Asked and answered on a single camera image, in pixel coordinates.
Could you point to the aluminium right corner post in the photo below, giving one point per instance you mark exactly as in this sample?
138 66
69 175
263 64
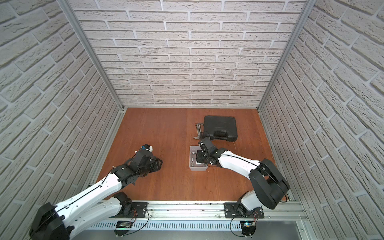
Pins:
304 15

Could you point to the small circuit board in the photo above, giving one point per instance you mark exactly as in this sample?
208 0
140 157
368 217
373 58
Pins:
123 228
248 228

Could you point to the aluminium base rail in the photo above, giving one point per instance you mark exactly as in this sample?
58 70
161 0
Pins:
212 210

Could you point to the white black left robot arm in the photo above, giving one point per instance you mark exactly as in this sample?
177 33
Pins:
104 199

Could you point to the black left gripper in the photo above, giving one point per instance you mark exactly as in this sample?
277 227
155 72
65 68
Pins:
151 162

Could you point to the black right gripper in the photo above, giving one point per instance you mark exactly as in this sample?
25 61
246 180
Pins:
198 155

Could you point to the black plastic tool case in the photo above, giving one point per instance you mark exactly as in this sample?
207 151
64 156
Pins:
220 128

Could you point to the aluminium corner post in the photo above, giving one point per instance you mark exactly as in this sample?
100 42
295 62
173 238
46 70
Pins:
76 25
304 15

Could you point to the white slotted cable duct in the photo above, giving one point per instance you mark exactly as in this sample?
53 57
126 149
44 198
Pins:
152 225

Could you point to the grey metal pipe wrench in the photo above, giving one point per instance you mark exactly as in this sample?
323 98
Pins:
200 134

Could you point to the aluminium left corner post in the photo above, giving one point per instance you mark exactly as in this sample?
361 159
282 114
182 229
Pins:
76 25

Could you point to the left small circuit board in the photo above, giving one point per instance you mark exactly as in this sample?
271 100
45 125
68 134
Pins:
123 228

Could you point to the translucent white storage box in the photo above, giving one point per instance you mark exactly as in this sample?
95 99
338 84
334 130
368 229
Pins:
197 166

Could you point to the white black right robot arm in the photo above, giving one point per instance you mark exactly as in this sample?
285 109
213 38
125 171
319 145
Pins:
269 185

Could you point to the right small circuit board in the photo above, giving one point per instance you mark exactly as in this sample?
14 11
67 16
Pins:
248 228

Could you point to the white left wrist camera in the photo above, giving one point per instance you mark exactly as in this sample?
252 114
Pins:
147 147

